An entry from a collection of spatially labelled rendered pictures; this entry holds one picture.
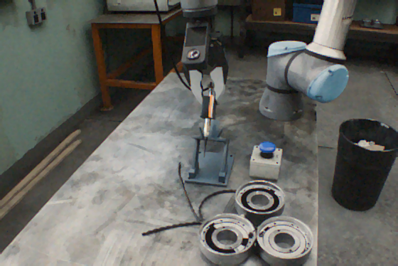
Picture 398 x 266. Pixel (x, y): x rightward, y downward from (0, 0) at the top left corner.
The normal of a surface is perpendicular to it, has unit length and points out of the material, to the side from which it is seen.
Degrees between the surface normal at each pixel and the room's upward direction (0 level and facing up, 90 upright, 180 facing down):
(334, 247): 0
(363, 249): 0
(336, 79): 97
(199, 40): 31
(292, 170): 0
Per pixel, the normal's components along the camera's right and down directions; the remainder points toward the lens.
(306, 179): -0.03, -0.86
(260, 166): -0.28, 0.50
